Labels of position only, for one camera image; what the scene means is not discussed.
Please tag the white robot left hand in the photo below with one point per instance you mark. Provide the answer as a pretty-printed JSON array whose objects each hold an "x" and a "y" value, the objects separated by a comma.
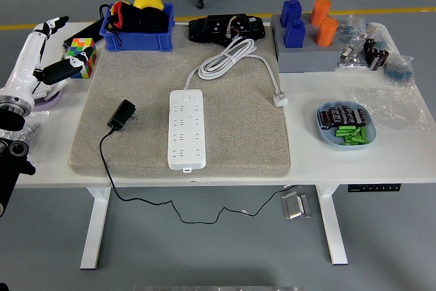
[{"x": 22, "y": 66}]

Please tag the black plug adapter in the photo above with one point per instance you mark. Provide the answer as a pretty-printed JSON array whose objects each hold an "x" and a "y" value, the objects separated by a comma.
[{"x": 121, "y": 115}]

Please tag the white power strip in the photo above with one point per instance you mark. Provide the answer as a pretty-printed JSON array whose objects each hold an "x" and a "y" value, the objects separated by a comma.
[{"x": 187, "y": 148}]

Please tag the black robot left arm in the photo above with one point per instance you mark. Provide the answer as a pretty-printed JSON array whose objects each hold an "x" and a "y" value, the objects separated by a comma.
[{"x": 10, "y": 168}]

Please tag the white three-pin plug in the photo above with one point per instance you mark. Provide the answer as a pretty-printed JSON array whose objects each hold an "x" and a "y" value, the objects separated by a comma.
[{"x": 280, "y": 99}]

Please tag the colourful puzzle cube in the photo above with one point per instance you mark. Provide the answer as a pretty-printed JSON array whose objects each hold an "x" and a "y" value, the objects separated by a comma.
[{"x": 80, "y": 45}]

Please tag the clear bag of screws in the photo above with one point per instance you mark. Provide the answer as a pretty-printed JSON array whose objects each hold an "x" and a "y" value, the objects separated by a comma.
[{"x": 34, "y": 127}]

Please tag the long black box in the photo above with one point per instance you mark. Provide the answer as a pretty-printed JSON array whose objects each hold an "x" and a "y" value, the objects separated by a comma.
[{"x": 85, "y": 30}]

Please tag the blue plastic bin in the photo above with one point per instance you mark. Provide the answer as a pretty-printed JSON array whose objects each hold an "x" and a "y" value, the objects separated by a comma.
[{"x": 136, "y": 42}]

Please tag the black fabric bag red trim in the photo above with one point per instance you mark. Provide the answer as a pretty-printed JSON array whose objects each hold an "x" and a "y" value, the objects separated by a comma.
[{"x": 146, "y": 20}]

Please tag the yellow ball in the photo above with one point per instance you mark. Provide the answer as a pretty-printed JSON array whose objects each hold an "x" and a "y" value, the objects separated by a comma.
[{"x": 148, "y": 0}]

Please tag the white table leg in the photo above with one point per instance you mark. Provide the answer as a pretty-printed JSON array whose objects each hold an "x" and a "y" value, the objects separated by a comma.
[
  {"x": 332, "y": 226},
  {"x": 97, "y": 223}
]

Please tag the black electronic device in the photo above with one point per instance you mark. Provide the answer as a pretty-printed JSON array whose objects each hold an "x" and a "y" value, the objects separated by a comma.
[{"x": 207, "y": 30}]

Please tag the grey-brown mat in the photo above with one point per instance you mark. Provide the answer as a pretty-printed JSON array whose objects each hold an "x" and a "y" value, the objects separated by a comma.
[{"x": 238, "y": 134}]

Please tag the blue plastic bottle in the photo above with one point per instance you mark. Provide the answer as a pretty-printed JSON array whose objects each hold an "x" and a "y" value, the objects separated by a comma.
[
  {"x": 291, "y": 11},
  {"x": 295, "y": 33}
]

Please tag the grey block holder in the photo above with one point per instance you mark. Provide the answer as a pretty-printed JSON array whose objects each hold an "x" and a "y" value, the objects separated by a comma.
[{"x": 306, "y": 59}]

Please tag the orange cylinder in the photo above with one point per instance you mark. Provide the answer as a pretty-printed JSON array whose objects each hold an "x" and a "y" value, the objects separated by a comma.
[
  {"x": 326, "y": 32},
  {"x": 320, "y": 11}
]

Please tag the silver foot pedal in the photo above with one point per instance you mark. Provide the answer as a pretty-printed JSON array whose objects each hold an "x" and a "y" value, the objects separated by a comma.
[{"x": 293, "y": 206}]

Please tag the light blue dish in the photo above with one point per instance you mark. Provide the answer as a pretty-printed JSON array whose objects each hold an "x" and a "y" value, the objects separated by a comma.
[{"x": 327, "y": 137}]

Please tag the clear bag of metal parts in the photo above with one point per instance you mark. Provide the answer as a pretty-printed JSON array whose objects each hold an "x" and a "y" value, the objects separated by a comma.
[{"x": 351, "y": 61}]

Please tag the clear bag of resistors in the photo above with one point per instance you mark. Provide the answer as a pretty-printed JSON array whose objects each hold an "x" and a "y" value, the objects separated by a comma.
[{"x": 351, "y": 32}]

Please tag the bag of black capacitors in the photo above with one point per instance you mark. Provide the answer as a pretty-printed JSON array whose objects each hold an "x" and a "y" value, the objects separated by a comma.
[{"x": 374, "y": 56}]

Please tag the small clear plastic bag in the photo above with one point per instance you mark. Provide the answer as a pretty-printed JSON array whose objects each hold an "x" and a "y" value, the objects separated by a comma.
[{"x": 378, "y": 33}]

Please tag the large empty clear bag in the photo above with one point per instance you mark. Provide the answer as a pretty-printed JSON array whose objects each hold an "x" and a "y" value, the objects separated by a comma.
[{"x": 391, "y": 107}]

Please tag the black desk control panel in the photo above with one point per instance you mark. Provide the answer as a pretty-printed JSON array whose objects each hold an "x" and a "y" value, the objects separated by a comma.
[{"x": 374, "y": 188}]

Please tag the clear bag of blue parts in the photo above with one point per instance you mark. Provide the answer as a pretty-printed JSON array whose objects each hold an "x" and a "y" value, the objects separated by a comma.
[{"x": 398, "y": 71}]

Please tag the white wall socket panel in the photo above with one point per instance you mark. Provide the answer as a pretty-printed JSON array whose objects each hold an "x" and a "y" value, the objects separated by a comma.
[{"x": 51, "y": 90}]

